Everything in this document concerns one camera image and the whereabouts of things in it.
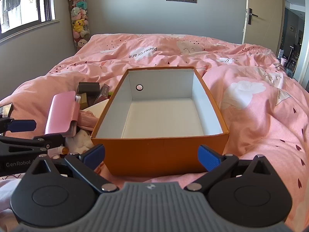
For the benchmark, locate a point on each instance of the cream box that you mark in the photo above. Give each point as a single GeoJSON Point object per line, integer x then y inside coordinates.
{"type": "Point", "coordinates": [99, 108]}

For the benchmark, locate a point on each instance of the orange cardboard box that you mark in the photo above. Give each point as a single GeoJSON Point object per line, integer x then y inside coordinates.
{"type": "Point", "coordinates": [157, 154]}

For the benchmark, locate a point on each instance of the window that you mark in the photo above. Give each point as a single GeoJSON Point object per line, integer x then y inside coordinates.
{"type": "Point", "coordinates": [21, 2]}

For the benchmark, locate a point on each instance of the column of plush toys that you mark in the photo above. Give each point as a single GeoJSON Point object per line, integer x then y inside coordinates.
{"type": "Point", "coordinates": [79, 24]}

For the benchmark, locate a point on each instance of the colourful crocheted toy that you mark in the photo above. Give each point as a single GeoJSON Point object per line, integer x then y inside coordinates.
{"type": "Point", "coordinates": [110, 94]}

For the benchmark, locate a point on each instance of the pink leather wallet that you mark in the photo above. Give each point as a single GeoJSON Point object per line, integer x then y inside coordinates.
{"type": "Point", "coordinates": [60, 111]}

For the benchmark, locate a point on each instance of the pink printed blanket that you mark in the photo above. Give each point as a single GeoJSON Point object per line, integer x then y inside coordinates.
{"type": "Point", "coordinates": [246, 116]}

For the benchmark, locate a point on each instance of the white plush toy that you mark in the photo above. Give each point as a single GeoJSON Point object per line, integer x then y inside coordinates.
{"type": "Point", "coordinates": [79, 140]}

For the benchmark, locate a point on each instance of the dark grey box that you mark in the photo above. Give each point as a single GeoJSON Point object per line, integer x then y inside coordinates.
{"type": "Point", "coordinates": [88, 87]}

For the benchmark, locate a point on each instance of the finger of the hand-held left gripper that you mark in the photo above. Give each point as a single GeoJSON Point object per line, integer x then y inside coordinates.
{"type": "Point", "coordinates": [21, 125]}
{"type": "Point", "coordinates": [49, 141]}

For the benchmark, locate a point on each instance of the beige door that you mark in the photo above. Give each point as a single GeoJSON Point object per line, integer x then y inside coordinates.
{"type": "Point", "coordinates": [263, 9]}

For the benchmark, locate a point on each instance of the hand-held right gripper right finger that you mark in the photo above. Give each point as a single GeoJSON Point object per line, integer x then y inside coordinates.
{"type": "Point", "coordinates": [208, 156]}

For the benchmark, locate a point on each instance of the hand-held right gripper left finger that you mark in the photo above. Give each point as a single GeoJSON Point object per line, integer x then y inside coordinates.
{"type": "Point", "coordinates": [94, 154]}

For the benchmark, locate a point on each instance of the gold box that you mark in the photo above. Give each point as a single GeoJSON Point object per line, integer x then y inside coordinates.
{"type": "Point", "coordinates": [83, 100]}

